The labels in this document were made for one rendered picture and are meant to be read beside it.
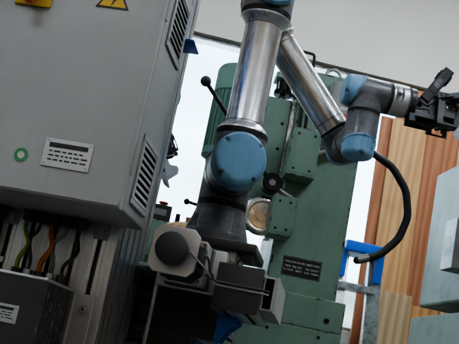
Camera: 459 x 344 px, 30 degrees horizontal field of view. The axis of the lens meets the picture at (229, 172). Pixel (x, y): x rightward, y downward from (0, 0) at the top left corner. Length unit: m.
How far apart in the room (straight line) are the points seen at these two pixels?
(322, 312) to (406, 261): 1.66
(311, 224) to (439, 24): 2.24
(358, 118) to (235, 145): 0.30
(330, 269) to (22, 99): 1.36
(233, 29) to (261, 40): 2.41
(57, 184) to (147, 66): 0.25
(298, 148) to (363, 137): 0.68
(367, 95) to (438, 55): 2.66
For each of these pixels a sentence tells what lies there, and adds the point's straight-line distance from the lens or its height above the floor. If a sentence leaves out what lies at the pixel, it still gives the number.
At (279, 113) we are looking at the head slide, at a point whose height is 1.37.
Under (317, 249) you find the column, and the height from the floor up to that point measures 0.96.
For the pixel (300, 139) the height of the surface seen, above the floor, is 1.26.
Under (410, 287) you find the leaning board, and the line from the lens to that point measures 4.14.
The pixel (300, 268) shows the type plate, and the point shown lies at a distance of 2.61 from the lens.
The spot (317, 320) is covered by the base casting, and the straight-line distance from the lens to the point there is 2.49.
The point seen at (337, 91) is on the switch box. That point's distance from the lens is 2.69.
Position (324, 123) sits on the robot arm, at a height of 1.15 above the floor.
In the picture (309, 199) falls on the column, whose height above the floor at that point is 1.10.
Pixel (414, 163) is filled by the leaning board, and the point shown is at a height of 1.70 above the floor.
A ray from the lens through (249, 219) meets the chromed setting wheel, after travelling 2.58.
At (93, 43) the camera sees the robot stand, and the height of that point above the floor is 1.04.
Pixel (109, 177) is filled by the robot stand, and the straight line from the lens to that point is 1.45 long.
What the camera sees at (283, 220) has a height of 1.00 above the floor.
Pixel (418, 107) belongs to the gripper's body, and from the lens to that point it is 2.02.
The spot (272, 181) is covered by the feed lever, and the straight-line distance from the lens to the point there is 2.58.
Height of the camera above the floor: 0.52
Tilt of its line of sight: 13 degrees up
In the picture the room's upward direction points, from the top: 11 degrees clockwise
